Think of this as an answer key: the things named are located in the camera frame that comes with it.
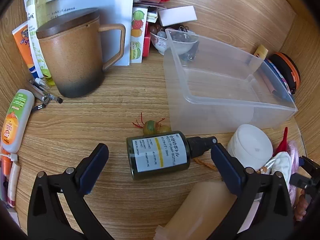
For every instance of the green yellow gourd charm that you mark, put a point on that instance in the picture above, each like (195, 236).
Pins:
(150, 127)

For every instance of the white cloth pouch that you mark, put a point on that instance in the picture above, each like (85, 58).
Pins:
(282, 165)

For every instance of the white pink tube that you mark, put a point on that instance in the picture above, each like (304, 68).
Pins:
(13, 182)

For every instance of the green spray bottle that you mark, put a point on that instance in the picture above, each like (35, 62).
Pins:
(36, 10)

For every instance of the beige plastic bottle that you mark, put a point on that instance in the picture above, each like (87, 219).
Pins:
(197, 212)

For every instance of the metal drafting compass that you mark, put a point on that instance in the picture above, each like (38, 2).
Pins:
(45, 100)

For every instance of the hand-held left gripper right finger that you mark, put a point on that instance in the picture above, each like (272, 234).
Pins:
(226, 170)

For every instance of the yellow small bottle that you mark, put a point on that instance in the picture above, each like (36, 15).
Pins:
(261, 51)

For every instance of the white porcelain bowl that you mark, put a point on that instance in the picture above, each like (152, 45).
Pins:
(160, 42)

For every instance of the black orange zip case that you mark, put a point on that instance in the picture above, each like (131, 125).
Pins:
(285, 67)

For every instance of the white round jar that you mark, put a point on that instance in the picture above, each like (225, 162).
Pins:
(250, 147)

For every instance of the person's right hand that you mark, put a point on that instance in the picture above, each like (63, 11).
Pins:
(301, 208)

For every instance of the white card box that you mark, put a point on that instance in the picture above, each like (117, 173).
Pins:
(177, 16)

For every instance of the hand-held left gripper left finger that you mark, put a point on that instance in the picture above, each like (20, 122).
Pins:
(93, 172)

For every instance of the wooden desk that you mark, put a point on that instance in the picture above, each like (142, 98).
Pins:
(112, 115)

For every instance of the clear ballpoint pen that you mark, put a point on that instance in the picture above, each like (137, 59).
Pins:
(53, 97)

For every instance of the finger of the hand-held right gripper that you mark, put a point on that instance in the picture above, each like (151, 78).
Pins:
(301, 183)
(311, 166)

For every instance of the fruit sticker sheet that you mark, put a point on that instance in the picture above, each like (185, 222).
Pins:
(137, 35)

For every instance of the brown ceramic mug with lid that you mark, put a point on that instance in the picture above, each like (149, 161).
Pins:
(72, 60)

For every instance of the pile of glass beads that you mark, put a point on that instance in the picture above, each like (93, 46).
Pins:
(160, 30)

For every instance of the orange sunscreen tube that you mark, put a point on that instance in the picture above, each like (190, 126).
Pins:
(22, 45)

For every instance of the red cloth pouch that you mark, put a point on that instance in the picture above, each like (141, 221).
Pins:
(282, 142)

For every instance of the blue patchwork pouch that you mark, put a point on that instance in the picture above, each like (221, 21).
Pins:
(275, 80)

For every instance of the dark green pump bottle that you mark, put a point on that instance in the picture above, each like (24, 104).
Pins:
(155, 155)

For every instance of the clear plastic box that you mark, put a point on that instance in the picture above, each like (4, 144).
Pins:
(225, 85)

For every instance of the white paper sheets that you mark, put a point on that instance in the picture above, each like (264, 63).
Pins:
(117, 7)

